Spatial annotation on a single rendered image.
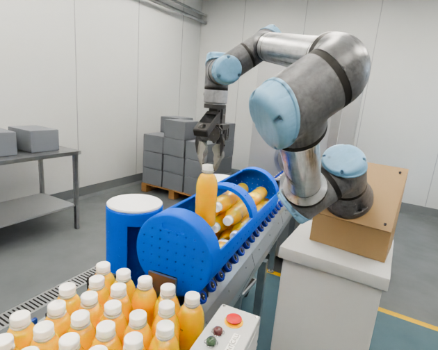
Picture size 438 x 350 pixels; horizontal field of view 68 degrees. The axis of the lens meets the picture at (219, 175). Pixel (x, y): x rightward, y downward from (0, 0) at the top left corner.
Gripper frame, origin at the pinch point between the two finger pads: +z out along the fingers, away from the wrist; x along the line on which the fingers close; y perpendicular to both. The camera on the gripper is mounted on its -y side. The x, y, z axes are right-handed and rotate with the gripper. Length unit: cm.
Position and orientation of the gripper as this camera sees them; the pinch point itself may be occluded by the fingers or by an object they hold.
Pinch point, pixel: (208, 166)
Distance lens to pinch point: 106.2
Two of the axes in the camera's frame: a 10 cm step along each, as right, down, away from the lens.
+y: 4.0, -1.9, 8.9
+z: -0.7, 9.7, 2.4
